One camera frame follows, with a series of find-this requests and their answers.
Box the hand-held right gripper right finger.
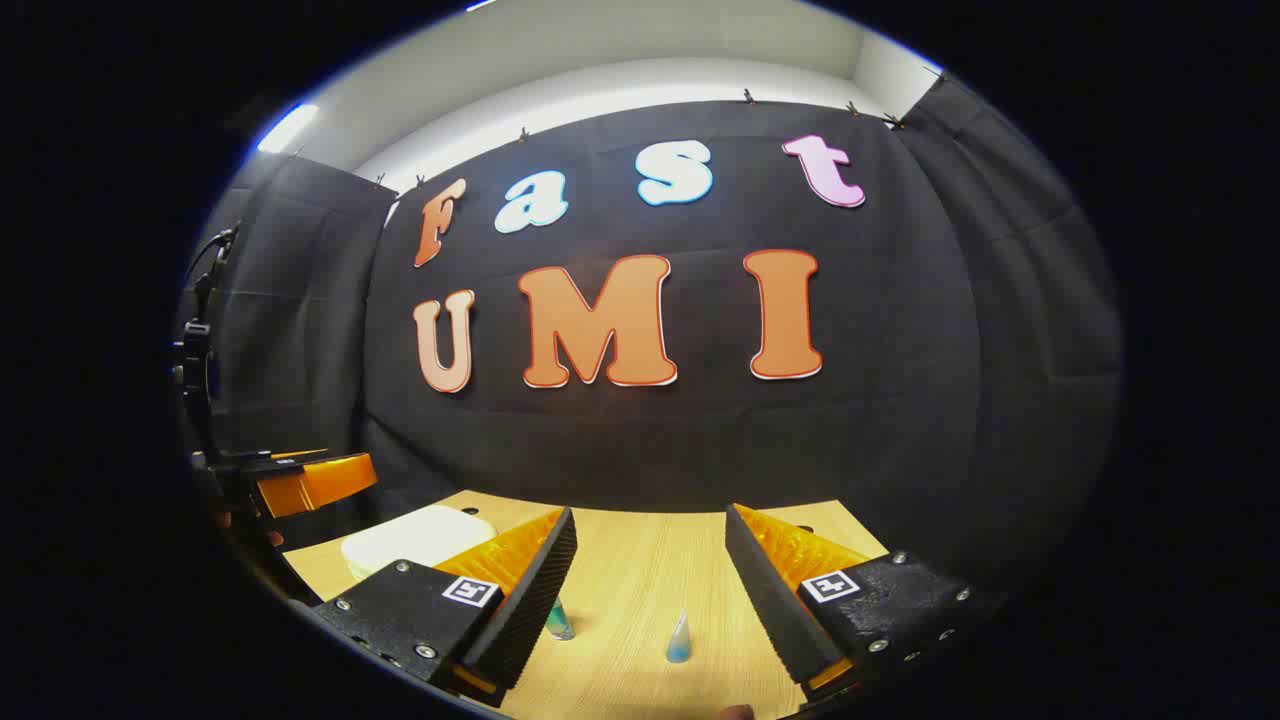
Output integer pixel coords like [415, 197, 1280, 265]
[724, 503, 1001, 701]

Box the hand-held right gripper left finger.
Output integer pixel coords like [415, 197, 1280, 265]
[313, 506, 579, 709]

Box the pale yellow suitcase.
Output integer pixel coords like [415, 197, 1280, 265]
[340, 504, 498, 583]

